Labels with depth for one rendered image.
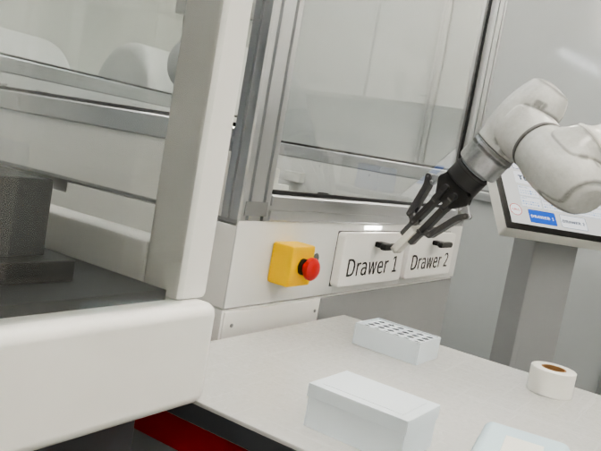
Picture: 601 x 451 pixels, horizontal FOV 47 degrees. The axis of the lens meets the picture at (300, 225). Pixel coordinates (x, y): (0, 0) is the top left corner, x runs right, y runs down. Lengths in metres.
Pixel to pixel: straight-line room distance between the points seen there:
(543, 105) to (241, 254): 0.61
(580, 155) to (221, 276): 0.63
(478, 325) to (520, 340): 0.89
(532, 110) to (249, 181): 0.54
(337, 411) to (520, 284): 1.58
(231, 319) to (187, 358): 0.47
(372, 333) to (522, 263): 1.19
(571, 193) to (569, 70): 1.94
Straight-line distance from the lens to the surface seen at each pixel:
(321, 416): 0.82
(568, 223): 2.25
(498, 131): 1.36
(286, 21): 1.15
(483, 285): 3.20
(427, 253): 1.77
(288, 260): 1.18
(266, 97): 1.13
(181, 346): 0.68
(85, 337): 0.59
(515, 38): 3.27
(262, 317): 1.23
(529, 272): 2.30
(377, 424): 0.78
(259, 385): 0.94
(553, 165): 1.25
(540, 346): 2.39
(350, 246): 1.40
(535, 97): 1.36
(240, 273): 1.14
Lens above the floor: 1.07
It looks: 6 degrees down
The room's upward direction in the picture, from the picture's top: 10 degrees clockwise
